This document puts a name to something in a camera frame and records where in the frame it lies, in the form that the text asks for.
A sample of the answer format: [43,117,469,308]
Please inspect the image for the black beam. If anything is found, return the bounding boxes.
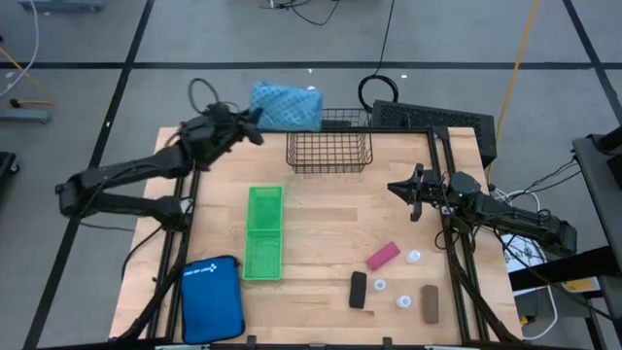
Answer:
[508,245,621,292]

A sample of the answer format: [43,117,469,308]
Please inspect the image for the white floor cable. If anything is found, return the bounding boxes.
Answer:
[0,0,40,98]

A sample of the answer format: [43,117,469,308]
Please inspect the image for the black perforated computer case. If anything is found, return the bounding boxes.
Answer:
[369,99,498,169]

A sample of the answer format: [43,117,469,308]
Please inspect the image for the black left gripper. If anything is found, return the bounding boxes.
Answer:
[203,102,266,152]

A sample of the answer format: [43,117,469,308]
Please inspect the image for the blue patterned soft pack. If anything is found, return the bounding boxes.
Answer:
[249,81,325,132]

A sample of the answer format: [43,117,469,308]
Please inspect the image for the grey floor base plate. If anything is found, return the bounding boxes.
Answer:
[0,107,52,125]

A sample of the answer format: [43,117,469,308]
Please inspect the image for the yellow label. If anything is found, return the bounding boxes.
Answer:
[558,276,602,293]

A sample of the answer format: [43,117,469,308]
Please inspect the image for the black metal table frame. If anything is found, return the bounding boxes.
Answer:
[110,124,524,344]

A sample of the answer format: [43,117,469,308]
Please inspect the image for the black wire basket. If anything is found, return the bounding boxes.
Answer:
[285,107,374,175]

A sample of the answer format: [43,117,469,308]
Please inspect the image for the thin black floor cable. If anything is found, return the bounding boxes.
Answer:
[259,0,341,27]

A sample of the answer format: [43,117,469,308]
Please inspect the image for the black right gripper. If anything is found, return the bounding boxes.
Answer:
[387,163,458,223]

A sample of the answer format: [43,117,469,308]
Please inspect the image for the black coiled floor cable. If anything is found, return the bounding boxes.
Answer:
[358,0,400,116]

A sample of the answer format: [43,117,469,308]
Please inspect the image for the white paper sheet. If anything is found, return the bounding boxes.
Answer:
[500,231,548,273]

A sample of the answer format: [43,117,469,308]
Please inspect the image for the yellow cable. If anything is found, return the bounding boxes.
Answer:
[487,0,541,185]

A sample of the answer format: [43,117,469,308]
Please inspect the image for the blue first aid pouch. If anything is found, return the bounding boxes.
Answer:
[179,255,247,345]

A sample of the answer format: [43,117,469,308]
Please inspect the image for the white looped cable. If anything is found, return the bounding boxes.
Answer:
[495,189,543,229]

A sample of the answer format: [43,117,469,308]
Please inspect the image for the grey box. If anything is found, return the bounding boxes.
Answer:
[514,286,555,325]

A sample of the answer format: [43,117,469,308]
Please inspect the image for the black side table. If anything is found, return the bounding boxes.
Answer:
[571,124,622,273]

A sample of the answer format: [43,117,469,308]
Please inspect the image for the black floor object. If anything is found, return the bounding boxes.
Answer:
[0,151,20,195]

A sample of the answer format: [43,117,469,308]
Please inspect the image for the orange cable with black plug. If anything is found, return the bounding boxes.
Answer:
[0,46,55,109]

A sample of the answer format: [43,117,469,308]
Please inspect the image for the black eraser block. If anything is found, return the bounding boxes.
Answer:
[348,270,368,309]

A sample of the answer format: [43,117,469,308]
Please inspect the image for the green plastic basket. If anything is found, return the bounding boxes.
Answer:
[246,185,285,232]
[242,229,284,282]

